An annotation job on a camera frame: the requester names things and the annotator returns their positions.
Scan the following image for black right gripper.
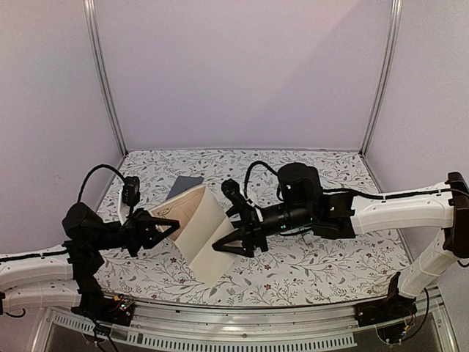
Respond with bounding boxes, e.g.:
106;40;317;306
211;203;313;258

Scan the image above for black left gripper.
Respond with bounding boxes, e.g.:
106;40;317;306
89;208;180;257

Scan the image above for beige lined letter paper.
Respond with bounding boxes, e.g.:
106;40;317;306
150;185;236;287

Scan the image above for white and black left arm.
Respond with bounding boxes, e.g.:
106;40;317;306
1;202;180;320

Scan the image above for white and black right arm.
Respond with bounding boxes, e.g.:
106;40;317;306
213;163;468;320

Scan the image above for grey-blue envelope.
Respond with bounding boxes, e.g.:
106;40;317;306
166;175;204;200

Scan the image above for floral patterned table mat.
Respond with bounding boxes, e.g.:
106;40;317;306
96;150;409;307

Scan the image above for green glue stick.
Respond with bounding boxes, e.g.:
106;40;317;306
303;230;314;246

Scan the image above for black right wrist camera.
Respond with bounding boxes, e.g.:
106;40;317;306
221;179;246;207

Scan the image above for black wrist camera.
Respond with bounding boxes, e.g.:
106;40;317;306
122;176;140;207
221;179;246;207

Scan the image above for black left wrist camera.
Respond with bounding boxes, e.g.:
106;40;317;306
122;176;140;207

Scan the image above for black right camera cable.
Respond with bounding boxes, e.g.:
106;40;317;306
243;160;281;206

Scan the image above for black camera cable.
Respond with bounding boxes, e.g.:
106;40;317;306
243;160;281;206
75;164;128;206

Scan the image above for black left camera cable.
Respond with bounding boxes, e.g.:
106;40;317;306
75;164;128;206

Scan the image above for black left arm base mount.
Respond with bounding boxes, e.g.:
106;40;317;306
70;293;135;326

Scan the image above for aluminium slotted front rail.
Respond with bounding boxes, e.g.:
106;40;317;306
28;289;463;351

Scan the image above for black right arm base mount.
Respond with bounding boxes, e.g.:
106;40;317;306
353;272;417;327

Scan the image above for left aluminium frame post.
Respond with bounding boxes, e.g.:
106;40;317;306
83;0;128;158

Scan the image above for aluminium frame post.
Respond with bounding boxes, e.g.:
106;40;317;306
359;0;403;158
83;0;128;158

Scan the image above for right aluminium frame post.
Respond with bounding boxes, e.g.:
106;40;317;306
359;0;403;158

